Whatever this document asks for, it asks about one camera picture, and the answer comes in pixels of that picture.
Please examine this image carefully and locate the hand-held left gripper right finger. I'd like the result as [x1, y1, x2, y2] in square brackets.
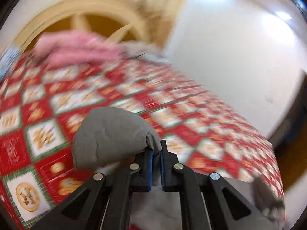
[160, 139, 269, 230]

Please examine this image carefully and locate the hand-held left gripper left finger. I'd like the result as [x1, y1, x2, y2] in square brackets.
[44, 147, 154, 230]

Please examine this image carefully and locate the grey padded jacket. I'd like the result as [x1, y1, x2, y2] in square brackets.
[72, 107, 286, 230]

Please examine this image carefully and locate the red checked printed blanket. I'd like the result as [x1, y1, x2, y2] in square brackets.
[0, 50, 285, 230]

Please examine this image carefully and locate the light grey cloth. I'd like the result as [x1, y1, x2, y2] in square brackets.
[121, 41, 169, 61]

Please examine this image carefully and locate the pink cloth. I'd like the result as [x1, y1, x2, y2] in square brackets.
[32, 30, 125, 68]

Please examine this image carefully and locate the beige wooden headboard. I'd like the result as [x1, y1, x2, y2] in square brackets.
[13, 0, 192, 53]

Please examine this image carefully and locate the blue white patterned cloth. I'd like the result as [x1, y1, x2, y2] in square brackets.
[0, 47, 21, 78]

